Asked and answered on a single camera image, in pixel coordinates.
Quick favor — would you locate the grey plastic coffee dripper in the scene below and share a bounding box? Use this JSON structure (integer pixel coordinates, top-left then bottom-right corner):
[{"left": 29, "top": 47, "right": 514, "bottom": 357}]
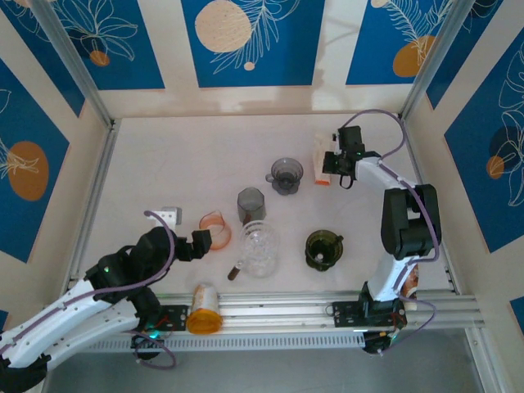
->
[{"left": 264, "top": 157, "right": 305, "bottom": 197}]

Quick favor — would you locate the grey carafe with wooden handle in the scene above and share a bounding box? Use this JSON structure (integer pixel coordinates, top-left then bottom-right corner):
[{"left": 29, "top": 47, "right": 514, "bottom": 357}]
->
[{"left": 236, "top": 187, "right": 268, "bottom": 225}]

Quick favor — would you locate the orange plastic bottle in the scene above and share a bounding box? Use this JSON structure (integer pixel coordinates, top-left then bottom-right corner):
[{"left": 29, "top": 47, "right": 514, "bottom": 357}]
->
[{"left": 186, "top": 282, "right": 224, "bottom": 336}]

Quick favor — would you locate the brown coffee bag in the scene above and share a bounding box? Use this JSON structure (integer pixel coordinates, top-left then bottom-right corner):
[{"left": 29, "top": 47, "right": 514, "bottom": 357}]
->
[{"left": 399, "top": 264, "right": 421, "bottom": 310}]

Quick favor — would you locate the coffee filter packet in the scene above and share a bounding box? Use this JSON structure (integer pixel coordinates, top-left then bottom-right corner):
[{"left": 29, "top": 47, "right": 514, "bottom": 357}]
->
[{"left": 311, "top": 131, "right": 333, "bottom": 187}]

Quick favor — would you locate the aluminium frame rail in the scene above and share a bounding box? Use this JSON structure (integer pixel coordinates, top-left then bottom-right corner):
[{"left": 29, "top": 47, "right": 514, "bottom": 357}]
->
[
  {"left": 399, "top": 116, "right": 459, "bottom": 294},
  {"left": 157, "top": 289, "right": 480, "bottom": 332},
  {"left": 67, "top": 120, "right": 122, "bottom": 283}
]

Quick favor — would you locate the slotted grey cable duct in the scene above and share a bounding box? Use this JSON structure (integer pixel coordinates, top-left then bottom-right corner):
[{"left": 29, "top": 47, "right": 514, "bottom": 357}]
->
[{"left": 51, "top": 330, "right": 366, "bottom": 354}]

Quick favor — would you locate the green plastic coffee dripper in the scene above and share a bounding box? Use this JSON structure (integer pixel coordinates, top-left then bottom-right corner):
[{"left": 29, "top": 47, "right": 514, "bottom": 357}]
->
[{"left": 304, "top": 229, "right": 345, "bottom": 272}]

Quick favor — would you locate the aluminium frame post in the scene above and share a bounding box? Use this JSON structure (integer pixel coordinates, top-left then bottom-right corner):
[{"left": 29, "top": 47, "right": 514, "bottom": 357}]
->
[
  {"left": 30, "top": 0, "right": 115, "bottom": 129},
  {"left": 399, "top": 0, "right": 478, "bottom": 120},
  {"left": 464, "top": 327, "right": 495, "bottom": 393}
]

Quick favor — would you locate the clear glass coffee server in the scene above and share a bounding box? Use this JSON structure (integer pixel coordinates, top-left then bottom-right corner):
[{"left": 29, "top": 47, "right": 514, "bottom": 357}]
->
[{"left": 227, "top": 241, "right": 282, "bottom": 282}]

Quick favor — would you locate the blue floral wall panel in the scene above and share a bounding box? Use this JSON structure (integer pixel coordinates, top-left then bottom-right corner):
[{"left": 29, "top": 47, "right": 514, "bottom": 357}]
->
[
  {"left": 444, "top": 40, "right": 524, "bottom": 254},
  {"left": 182, "top": 0, "right": 327, "bottom": 88},
  {"left": 346, "top": 0, "right": 454, "bottom": 86},
  {"left": 0, "top": 59, "right": 70, "bottom": 264},
  {"left": 0, "top": 7, "right": 86, "bottom": 119},
  {"left": 425, "top": 0, "right": 524, "bottom": 111},
  {"left": 52, "top": 0, "right": 165, "bottom": 91}
]

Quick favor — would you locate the purple cable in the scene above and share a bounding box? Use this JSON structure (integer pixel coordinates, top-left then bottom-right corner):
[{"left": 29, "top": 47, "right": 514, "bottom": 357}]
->
[
  {"left": 384, "top": 296, "right": 438, "bottom": 357},
  {"left": 342, "top": 108, "right": 441, "bottom": 296},
  {"left": 0, "top": 210, "right": 178, "bottom": 355},
  {"left": 133, "top": 333, "right": 178, "bottom": 371}
]

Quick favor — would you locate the orange transparent coffee server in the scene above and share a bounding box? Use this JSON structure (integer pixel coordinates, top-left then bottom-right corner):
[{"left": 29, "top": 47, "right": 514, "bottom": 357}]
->
[{"left": 199, "top": 210, "right": 233, "bottom": 251}]

